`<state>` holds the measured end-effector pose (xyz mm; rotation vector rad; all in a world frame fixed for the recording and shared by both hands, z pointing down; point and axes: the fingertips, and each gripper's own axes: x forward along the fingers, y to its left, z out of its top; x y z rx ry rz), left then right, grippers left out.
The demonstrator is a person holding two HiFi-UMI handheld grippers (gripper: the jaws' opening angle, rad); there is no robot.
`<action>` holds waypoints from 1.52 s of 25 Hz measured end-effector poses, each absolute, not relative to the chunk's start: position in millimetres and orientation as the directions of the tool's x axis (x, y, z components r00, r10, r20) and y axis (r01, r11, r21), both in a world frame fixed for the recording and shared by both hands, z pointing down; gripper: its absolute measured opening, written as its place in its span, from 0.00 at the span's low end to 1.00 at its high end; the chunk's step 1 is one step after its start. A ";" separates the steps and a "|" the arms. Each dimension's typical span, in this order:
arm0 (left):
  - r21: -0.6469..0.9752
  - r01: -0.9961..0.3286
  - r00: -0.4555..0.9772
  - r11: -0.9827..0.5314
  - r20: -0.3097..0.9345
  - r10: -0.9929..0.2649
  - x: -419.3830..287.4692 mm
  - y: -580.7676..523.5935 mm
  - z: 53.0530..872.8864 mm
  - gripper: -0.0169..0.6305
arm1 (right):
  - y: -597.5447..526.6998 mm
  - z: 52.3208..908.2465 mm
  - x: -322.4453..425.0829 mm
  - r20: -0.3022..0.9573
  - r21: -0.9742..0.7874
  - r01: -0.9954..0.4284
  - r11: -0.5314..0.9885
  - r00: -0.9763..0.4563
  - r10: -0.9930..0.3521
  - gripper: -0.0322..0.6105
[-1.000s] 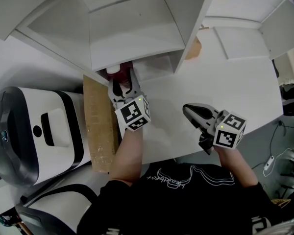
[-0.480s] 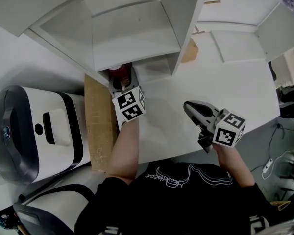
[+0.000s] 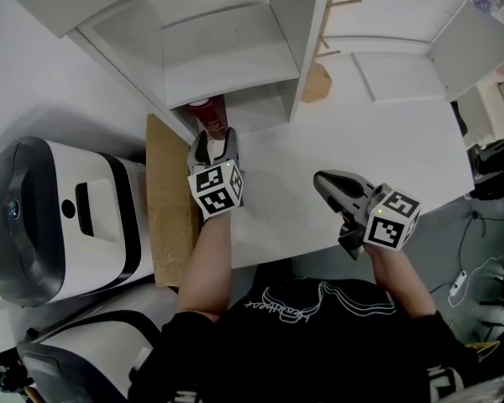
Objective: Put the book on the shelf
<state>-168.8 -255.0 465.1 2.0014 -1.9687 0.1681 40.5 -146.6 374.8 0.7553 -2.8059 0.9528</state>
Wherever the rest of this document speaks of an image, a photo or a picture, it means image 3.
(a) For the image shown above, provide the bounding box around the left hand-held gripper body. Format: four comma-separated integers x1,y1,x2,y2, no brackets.
187,160,246,226

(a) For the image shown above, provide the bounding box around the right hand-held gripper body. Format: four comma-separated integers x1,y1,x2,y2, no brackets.
338,181,423,261

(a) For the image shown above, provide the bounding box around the dark red book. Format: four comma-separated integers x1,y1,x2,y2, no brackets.
187,94,230,142

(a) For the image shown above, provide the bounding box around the person's left forearm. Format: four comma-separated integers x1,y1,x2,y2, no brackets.
175,214,233,322

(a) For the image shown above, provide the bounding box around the person's right forearm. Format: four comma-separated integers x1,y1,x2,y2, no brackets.
363,245,438,317

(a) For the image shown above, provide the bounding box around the white table top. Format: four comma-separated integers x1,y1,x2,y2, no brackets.
184,52,476,270

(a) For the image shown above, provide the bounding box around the brown cardboard board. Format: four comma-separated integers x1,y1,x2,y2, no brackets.
145,114,202,289

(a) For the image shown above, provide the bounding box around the wooden mug tree stand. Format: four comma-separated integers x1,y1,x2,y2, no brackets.
300,0,363,103

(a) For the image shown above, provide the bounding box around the white shelf hutch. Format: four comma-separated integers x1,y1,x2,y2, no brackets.
0,0,504,142

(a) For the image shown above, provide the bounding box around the white flat riser board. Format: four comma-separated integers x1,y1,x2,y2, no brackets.
351,50,446,103

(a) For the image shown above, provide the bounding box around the black bag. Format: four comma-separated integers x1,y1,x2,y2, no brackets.
470,134,504,201

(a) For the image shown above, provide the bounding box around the white robot with dark trim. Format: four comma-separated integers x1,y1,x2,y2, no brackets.
16,308,163,403
0,136,148,308

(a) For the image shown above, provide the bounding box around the black printed t-shirt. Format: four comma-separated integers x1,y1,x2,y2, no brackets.
128,262,488,403

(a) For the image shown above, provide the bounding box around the yellow black striped object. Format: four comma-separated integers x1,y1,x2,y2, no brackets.
465,341,501,363

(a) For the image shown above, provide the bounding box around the black floor cable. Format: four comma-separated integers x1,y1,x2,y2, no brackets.
428,210,504,293

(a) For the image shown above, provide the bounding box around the white floor cable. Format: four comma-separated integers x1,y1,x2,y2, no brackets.
449,256,501,308

